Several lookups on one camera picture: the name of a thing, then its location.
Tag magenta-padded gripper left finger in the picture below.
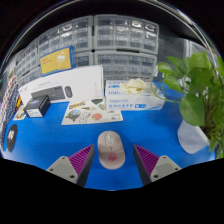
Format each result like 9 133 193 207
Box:
45 144 96 188

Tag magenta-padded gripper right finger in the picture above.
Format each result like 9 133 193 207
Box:
133 143 183 187

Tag beige computer mouse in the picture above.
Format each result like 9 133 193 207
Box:
97 130 126 170

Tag white plant pot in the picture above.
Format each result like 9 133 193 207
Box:
176 119 211 155

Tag cartoon animal sticker sheet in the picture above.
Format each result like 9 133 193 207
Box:
61 98 124 126

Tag white blue glove box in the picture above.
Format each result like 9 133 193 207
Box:
104 79 166 112

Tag small black product box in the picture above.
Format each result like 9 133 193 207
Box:
23 94 52 118

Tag cream disposable gloves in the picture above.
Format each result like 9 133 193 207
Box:
119 77 148 95

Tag white keyboard packaging box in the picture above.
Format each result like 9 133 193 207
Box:
18 64 105 106

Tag green leafy plant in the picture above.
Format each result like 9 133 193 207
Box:
151 51 224 159

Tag red blue checked cloth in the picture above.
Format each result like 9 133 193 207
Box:
2 74 19 111

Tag yellow and blue box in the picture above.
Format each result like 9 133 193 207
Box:
39 45 76 76

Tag dark grey drawer cabinet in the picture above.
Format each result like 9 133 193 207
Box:
157 33 185 66

